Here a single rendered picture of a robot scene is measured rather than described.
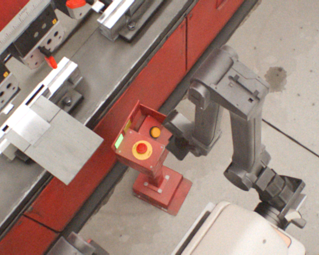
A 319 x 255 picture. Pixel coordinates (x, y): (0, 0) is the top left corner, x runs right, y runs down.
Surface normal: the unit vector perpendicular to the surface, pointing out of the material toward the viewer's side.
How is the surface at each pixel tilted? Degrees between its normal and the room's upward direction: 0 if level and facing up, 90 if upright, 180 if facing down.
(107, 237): 0
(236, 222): 42
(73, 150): 0
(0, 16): 90
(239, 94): 13
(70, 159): 0
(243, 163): 79
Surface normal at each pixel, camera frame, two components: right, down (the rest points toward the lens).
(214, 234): -0.57, -0.62
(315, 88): -0.04, -0.33
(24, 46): 0.81, 0.55
